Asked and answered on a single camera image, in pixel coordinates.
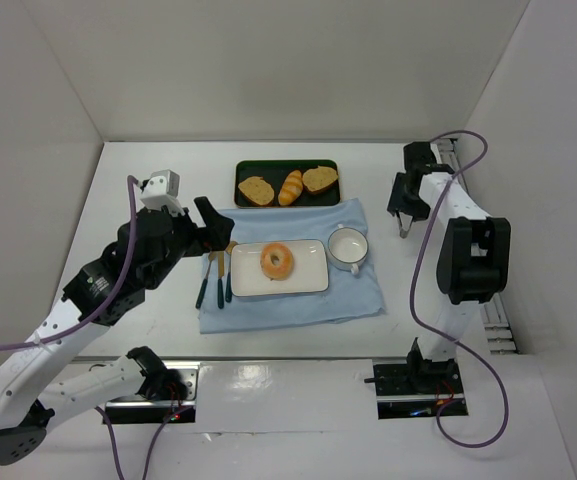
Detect metal kitchen tongs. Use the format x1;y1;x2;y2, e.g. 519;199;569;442
395;212;415;239

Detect orange glazed donut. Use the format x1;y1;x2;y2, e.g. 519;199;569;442
260;242;294;280

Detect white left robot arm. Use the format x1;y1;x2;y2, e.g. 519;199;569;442
0;197;235;466

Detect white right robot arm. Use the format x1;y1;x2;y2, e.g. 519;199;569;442
387;142;511;394

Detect left bread slice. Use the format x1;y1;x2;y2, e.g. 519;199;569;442
237;176;275;207

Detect bread slice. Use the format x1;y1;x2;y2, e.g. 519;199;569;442
237;176;275;207
302;166;339;195

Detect striped bread roll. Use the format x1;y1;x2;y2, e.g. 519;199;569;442
278;170;303;206

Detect right bread slice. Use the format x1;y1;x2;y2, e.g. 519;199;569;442
302;166;339;195

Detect dark green serving tray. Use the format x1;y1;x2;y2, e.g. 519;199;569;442
234;159;341;208

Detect white rectangular plate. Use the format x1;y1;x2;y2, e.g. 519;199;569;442
231;240;329;297

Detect light blue cloth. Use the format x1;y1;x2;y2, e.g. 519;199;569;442
199;199;385;334

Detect gold knife green handle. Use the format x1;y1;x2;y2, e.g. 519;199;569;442
217;251;225;309

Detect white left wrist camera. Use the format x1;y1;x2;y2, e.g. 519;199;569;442
140;170;185;216

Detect gold spoon green handle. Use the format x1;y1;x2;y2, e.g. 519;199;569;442
224;240;237;303

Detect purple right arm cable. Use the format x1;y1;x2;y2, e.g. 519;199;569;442
410;130;510;449

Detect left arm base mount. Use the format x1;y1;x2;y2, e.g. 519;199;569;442
103;361;199;425

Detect aluminium rail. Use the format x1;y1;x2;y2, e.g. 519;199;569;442
437;137;519;356

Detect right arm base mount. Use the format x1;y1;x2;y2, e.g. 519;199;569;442
364;363;468;420

